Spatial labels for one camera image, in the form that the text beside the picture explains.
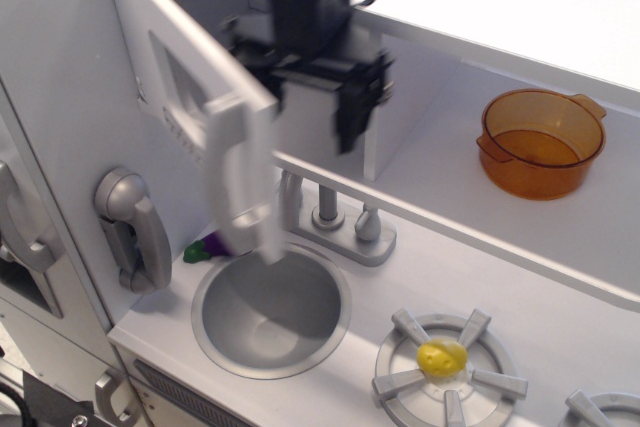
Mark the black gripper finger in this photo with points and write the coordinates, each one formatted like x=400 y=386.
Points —
x=356 y=102
x=265 y=73

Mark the grey round sink basin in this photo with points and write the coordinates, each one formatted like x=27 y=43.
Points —
x=270 y=322

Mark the purple toy eggplant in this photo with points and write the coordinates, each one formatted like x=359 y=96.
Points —
x=206 y=248

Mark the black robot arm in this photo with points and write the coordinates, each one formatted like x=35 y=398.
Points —
x=318 y=44

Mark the orange transparent plastic pot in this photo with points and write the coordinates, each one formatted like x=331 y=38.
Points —
x=539 y=144

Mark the yellow toy potato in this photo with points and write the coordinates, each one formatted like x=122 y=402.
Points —
x=441 y=358

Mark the grey toy faucet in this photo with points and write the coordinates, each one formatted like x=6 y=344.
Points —
x=359 y=234

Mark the white toy microwave door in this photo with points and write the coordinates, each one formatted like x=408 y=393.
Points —
x=180 y=68

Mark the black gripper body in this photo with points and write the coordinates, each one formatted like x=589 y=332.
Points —
x=315 y=41

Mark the grey fridge door handle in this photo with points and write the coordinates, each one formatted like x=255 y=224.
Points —
x=23 y=221

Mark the grey toy wall phone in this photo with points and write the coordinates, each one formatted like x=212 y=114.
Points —
x=134 y=232

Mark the grey stove burner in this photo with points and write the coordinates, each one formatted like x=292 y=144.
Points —
x=485 y=393
x=604 y=409

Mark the grey oven door handle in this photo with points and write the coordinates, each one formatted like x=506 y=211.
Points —
x=115 y=401

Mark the white toy kitchen shelf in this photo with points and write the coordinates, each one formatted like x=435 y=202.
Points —
x=588 y=240

